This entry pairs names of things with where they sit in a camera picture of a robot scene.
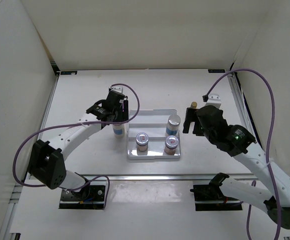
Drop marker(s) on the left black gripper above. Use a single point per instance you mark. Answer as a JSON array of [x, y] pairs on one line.
[[124, 115]]

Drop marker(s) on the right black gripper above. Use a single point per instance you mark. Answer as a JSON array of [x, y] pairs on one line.
[[190, 116]]

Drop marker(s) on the yellow label sauce bottle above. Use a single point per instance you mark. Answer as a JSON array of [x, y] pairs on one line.
[[193, 105]]

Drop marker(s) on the blue label shaker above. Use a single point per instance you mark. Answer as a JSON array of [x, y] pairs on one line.
[[173, 124], [118, 130]]

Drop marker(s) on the white lid jar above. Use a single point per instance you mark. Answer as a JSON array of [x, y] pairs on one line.
[[171, 144], [142, 142]]

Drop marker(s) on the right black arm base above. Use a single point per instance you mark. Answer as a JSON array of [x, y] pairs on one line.
[[209, 198]]

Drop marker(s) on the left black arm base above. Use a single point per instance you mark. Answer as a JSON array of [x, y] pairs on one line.
[[91, 197]]

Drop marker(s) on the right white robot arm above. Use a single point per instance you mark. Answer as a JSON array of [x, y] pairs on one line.
[[240, 144]]

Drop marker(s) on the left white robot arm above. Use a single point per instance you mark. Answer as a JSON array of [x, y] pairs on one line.
[[47, 160]]

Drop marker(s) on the white divided organizer tray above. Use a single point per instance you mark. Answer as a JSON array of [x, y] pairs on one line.
[[153, 123]]

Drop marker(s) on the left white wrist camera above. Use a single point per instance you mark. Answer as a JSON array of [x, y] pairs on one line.
[[116, 88]]

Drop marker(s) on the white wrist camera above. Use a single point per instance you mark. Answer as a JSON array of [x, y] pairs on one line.
[[116, 88], [212, 99]]

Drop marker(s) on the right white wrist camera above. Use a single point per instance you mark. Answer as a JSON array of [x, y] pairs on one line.
[[212, 99]]

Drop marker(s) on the aluminium right rail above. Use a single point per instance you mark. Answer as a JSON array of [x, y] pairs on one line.
[[242, 105]]

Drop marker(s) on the aluminium rail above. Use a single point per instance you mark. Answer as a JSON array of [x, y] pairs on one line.
[[43, 106], [242, 105], [171, 177]]

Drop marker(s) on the aluminium front rail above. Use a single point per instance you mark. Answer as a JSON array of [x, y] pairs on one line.
[[171, 177]]

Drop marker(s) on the aluminium left rail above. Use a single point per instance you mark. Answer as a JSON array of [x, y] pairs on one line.
[[43, 106]]

